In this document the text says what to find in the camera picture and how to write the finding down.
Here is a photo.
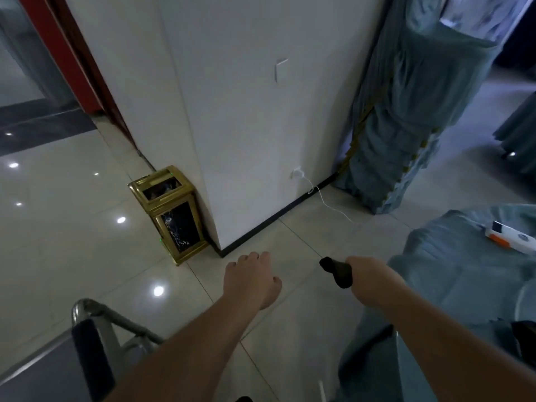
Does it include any person's right hand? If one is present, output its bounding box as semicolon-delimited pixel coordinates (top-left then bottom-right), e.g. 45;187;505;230
346;256;407;307

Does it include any teal skirted table with caster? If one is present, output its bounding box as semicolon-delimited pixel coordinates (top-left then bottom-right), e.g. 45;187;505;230
492;91;536;174

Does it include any glass door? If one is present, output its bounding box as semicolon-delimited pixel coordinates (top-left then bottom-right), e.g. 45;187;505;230
0;0;81;110

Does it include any grey cart platform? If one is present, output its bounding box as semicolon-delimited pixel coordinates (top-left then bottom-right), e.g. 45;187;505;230
0;328;90;402

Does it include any white and orange handheld device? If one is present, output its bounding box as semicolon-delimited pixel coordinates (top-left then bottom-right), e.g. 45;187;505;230
485;221;536;252

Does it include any person's left forearm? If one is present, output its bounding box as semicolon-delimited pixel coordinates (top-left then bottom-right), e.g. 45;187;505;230
105;295;269;402

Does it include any teal covered chair stack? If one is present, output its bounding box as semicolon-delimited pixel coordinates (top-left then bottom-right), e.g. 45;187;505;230
333;0;534;215

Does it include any red door frame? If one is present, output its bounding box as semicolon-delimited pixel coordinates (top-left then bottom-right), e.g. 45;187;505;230
16;0;137;149

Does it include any person's left hand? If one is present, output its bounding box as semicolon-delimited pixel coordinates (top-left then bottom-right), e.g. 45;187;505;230
223;251;282;311

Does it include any black object on tablecloth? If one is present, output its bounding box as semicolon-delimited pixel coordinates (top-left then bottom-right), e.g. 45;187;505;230
510;320;536;370

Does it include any black handle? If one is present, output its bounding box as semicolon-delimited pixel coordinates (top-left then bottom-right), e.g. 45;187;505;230
319;256;355;289

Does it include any white charging cable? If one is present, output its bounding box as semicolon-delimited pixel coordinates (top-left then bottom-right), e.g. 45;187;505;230
302;176;354;224

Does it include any gold and black trash bin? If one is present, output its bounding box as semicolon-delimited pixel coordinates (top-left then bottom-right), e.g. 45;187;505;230
128;165;209;266

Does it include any person's right forearm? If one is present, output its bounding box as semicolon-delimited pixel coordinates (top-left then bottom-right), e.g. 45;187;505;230
364;280;536;402

